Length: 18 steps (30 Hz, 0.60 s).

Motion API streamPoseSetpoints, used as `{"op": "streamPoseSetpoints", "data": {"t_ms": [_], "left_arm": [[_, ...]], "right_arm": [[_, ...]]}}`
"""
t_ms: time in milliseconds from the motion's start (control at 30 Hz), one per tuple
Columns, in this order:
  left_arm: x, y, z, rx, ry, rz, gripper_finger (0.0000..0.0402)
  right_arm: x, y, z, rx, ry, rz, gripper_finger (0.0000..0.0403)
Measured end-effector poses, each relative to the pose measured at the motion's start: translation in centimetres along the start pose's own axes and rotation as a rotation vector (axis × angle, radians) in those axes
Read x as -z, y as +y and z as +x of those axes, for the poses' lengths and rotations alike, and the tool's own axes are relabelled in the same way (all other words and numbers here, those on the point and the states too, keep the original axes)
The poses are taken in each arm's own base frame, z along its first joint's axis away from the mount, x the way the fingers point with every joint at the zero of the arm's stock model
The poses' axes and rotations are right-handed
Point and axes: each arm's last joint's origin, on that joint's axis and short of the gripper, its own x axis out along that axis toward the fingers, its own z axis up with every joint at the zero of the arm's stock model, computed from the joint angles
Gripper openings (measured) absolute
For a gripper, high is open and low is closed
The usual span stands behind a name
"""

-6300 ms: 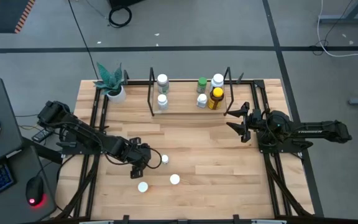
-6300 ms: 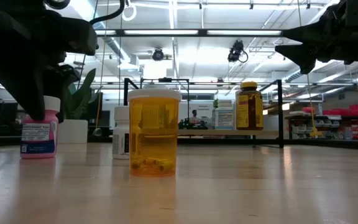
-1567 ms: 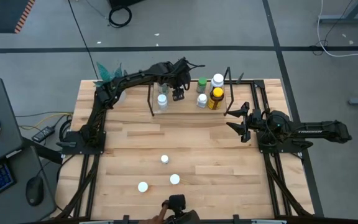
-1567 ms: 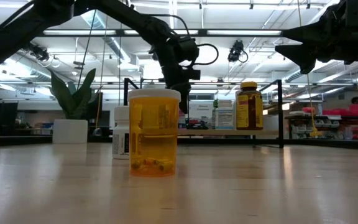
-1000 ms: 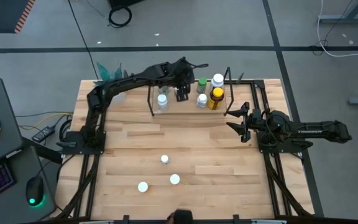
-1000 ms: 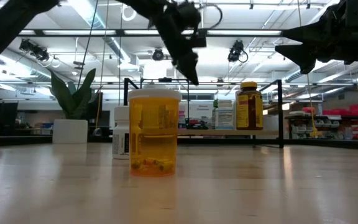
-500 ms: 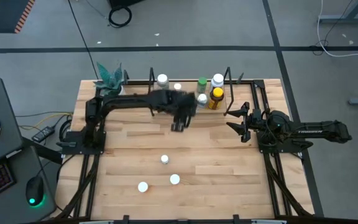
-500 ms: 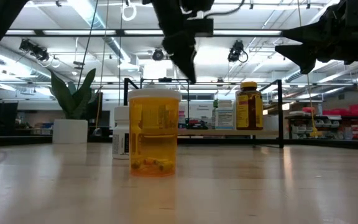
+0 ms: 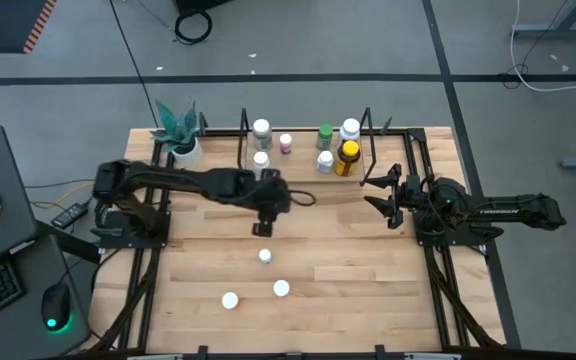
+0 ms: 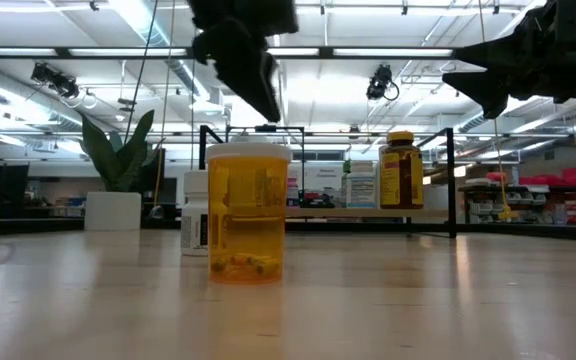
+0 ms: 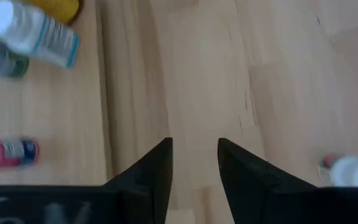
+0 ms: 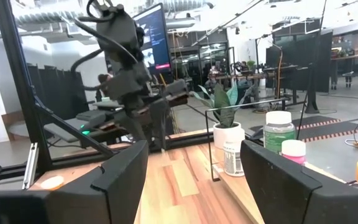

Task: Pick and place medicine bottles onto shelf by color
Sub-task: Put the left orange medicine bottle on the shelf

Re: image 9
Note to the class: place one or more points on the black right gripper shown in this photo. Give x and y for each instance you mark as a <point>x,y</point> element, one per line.
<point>410,197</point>

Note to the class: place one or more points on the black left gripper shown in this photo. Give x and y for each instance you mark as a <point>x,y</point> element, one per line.
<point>270,195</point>

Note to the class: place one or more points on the white medicine bottle white cap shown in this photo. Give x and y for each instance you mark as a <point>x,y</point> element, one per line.
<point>261,159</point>
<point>325,157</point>

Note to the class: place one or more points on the amber bottle yellow cap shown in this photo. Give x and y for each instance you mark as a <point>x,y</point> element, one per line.
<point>350,149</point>

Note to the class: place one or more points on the small bottle pink label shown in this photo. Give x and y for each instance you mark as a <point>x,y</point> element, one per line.
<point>285,138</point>

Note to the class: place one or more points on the small white printed-cap bottle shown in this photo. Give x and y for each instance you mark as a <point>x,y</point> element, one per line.
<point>265,255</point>

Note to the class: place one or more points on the large clear bottle green label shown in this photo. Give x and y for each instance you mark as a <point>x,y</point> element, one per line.
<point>261,126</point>

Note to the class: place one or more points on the tall white bottle white cap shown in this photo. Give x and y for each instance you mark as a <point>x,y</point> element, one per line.
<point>351,127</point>

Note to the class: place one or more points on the green cap medicine bottle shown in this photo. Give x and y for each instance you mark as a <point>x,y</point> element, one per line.
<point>325,131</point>

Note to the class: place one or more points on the orange pill bottle white cap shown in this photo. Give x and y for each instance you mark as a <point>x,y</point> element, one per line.
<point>281,288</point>
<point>229,300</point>

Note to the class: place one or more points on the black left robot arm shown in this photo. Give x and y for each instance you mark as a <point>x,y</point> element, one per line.
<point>193,182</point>

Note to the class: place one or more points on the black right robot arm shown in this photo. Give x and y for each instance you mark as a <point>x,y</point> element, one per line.
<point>508,210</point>

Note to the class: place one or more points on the green plant in white pot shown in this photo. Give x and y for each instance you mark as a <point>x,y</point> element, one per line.
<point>188,155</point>

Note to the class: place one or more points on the black power adapter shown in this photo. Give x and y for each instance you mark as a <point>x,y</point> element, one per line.
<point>69,215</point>

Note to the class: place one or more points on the black box on floor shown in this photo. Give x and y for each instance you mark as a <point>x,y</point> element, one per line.
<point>198,4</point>

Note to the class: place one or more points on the black computer mouse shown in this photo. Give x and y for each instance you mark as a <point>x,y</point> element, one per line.
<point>55,305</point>

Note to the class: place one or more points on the dark grey desk top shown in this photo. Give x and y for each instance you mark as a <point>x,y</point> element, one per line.
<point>28,345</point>

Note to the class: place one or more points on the dark mat orange striped edges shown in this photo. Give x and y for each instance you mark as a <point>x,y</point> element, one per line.
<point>8,25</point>

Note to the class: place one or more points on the wooden shelf black metal frame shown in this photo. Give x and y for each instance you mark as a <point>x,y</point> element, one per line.
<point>293,170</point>

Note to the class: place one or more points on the black aluminium table frame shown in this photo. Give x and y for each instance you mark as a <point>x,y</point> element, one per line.
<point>220,133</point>

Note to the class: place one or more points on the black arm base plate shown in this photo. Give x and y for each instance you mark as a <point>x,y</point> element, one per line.
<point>160,240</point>
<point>460,240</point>

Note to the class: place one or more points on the grey metal desk frame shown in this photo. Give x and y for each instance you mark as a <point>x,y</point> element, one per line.
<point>558,31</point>

